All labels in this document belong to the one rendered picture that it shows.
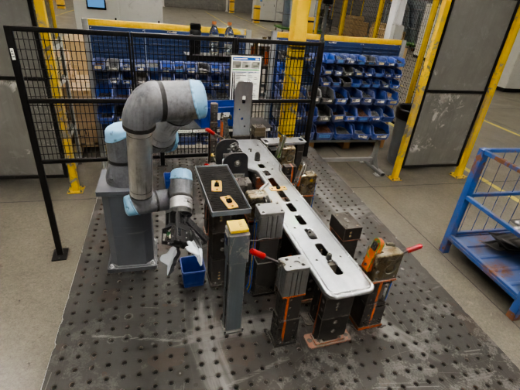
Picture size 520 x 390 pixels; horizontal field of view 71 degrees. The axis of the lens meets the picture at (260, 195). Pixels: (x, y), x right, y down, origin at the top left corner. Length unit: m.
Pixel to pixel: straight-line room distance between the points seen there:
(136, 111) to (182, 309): 0.80
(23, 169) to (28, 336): 1.83
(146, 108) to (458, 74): 3.89
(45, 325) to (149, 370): 1.32
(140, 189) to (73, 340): 0.59
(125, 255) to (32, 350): 1.00
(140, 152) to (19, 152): 2.79
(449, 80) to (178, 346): 3.89
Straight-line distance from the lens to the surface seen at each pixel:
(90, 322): 1.55
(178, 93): 1.09
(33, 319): 2.66
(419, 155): 4.71
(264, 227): 1.36
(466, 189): 3.24
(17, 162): 3.95
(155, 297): 1.59
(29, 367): 2.43
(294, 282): 1.21
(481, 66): 4.75
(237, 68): 2.55
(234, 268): 1.23
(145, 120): 1.09
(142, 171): 1.21
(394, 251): 1.37
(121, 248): 1.66
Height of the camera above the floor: 1.81
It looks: 29 degrees down
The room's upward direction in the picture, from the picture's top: 5 degrees clockwise
